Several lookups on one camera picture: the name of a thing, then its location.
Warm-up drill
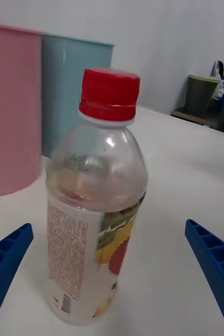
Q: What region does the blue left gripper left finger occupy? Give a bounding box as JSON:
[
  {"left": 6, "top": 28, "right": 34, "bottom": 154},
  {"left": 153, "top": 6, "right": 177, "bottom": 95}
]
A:
[{"left": 0, "top": 223, "right": 34, "bottom": 336}]

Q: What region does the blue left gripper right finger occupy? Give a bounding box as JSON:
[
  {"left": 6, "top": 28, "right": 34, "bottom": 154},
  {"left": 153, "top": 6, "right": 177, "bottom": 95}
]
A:
[{"left": 184, "top": 218, "right": 224, "bottom": 336}]

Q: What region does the clear bottle with red cap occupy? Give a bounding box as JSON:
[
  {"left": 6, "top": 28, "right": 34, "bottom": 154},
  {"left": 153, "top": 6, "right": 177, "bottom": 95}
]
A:
[{"left": 45, "top": 67, "right": 148, "bottom": 327}]

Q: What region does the pink plastic bin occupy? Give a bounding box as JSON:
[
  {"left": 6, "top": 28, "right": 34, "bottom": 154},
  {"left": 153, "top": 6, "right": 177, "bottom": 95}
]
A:
[{"left": 0, "top": 23, "right": 49, "bottom": 197}]

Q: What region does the dark green bin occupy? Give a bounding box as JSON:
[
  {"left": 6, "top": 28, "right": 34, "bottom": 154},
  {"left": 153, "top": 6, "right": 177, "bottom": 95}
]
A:
[{"left": 187, "top": 75, "right": 220, "bottom": 117}]

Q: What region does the pale blue plastic bin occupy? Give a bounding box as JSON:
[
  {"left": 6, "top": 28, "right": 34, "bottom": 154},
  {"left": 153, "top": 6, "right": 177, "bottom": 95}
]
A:
[{"left": 40, "top": 34, "right": 116, "bottom": 159}]

